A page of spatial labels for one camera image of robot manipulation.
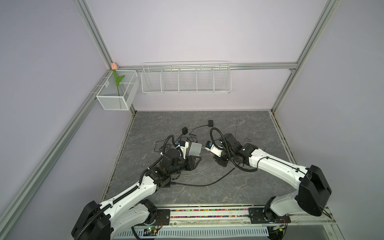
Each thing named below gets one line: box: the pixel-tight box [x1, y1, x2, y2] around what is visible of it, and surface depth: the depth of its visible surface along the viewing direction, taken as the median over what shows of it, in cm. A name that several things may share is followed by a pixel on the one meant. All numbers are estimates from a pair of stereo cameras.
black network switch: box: [160, 175, 171, 188], surface depth 60 cm
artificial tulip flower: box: [111, 62, 125, 97], surface depth 92 cm
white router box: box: [188, 142, 202, 157], surface depth 99 cm
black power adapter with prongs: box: [182, 127, 188, 135], surface depth 107 cm
